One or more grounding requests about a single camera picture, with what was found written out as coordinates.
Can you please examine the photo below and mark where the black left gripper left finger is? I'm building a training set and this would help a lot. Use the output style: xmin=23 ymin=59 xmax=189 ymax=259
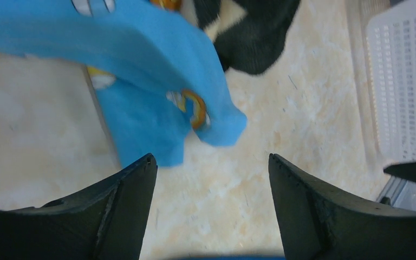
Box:
xmin=0 ymin=154 xmax=158 ymax=259

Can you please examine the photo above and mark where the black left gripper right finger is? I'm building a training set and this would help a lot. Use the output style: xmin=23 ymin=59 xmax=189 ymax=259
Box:
xmin=268 ymin=154 xmax=416 ymax=259

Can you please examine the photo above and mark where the white plastic basket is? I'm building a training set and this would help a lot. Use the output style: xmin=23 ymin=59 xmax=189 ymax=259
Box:
xmin=346 ymin=1 xmax=416 ymax=167

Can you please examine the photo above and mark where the light blue printed towel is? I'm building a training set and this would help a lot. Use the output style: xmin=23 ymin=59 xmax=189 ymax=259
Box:
xmin=0 ymin=1 xmax=247 ymax=167

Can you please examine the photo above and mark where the black floral plush blanket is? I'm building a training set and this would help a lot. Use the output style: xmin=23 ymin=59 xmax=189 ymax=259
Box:
xmin=179 ymin=0 xmax=301 ymax=75

